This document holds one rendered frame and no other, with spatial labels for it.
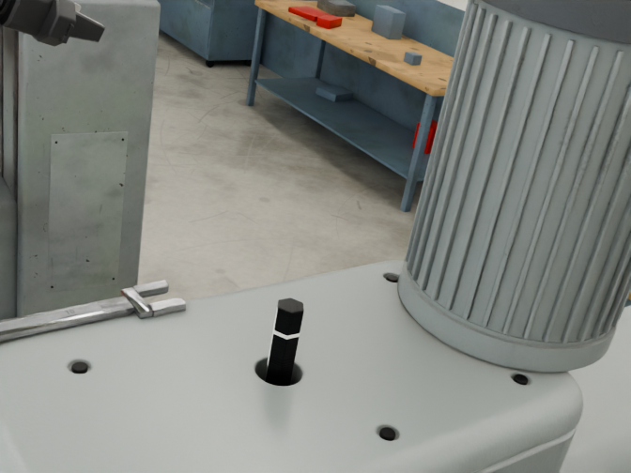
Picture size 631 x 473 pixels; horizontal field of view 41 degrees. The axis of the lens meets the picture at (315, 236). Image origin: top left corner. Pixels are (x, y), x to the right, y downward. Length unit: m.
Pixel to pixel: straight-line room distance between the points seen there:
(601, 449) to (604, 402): 0.08
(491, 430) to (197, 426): 0.22
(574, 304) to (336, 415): 0.22
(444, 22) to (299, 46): 1.90
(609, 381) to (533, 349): 0.31
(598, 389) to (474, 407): 0.35
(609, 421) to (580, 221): 0.33
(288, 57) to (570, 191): 7.47
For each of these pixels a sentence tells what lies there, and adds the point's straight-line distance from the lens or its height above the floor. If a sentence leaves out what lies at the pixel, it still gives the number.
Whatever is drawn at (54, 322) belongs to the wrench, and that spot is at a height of 1.90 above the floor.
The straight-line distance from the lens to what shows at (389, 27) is 6.44.
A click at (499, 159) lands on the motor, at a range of 0.66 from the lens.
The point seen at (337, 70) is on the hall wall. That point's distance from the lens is 7.46.
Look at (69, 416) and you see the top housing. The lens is 0.59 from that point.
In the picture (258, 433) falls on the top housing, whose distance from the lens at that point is 0.59.
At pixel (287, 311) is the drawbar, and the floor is 1.95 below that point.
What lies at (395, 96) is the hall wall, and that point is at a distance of 6.87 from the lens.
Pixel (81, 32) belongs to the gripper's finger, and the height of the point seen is 2.00.
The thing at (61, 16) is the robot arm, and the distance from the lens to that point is 0.98.
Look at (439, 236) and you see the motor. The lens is 0.71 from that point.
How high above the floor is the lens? 2.27
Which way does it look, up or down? 26 degrees down
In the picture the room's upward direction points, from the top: 11 degrees clockwise
